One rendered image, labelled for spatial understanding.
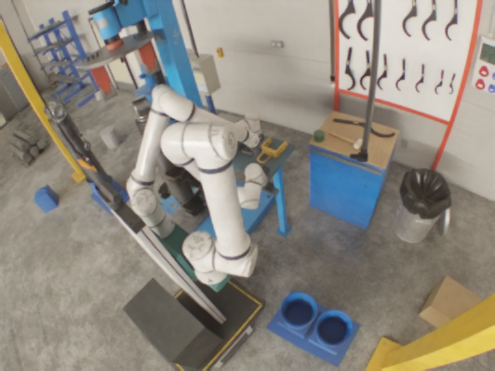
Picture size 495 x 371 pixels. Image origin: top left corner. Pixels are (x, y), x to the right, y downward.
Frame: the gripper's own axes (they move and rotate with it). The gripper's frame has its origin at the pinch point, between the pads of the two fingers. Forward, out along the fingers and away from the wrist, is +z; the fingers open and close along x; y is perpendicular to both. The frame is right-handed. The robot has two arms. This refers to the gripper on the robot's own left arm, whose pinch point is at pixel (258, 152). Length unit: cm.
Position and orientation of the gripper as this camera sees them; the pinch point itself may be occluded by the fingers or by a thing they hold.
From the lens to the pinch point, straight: 205.5
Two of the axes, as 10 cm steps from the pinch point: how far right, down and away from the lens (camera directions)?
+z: 1.6, 6.6, 7.3
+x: 5.8, -6.6, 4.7
